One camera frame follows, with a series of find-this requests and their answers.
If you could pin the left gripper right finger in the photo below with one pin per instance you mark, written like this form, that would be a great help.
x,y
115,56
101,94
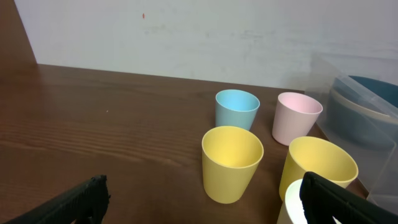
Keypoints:
x,y
325,202

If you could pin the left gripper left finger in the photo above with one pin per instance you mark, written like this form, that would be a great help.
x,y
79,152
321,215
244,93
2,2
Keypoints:
x,y
85,203

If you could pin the dark blue bowl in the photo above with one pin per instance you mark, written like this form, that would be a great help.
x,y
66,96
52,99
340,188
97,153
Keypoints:
x,y
359,128
386,91

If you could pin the clear plastic storage container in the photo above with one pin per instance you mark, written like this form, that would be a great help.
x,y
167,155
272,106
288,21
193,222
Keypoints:
x,y
377,169

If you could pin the white plastic cup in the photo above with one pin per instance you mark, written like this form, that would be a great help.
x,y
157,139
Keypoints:
x,y
292,211

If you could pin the yellow cup on right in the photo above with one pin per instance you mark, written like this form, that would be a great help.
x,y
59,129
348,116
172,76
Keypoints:
x,y
317,155

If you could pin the yellow cup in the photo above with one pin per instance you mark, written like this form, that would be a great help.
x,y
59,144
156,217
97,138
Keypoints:
x,y
317,155
230,157

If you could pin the pink plastic cup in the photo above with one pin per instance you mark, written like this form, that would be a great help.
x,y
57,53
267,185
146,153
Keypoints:
x,y
295,115

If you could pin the yellow cup on left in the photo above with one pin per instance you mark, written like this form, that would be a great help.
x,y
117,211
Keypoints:
x,y
230,157

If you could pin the light blue plastic cup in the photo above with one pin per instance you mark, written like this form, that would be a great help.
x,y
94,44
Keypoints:
x,y
235,108

